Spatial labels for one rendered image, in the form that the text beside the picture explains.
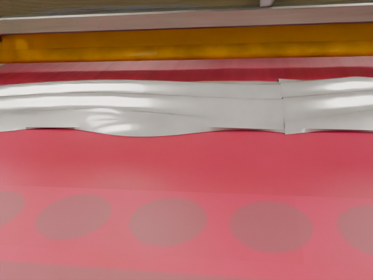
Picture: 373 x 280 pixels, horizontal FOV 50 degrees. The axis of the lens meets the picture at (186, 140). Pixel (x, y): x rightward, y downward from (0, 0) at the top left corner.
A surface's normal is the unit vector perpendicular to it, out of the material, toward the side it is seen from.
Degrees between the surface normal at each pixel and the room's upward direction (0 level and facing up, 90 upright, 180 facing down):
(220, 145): 0
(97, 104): 28
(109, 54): 90
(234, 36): 90
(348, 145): 0
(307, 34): 90
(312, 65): 0
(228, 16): 90
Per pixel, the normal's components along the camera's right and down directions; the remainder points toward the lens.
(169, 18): -0.16, 0.43
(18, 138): -0.06, -0.90
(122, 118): -0.18, -0.42
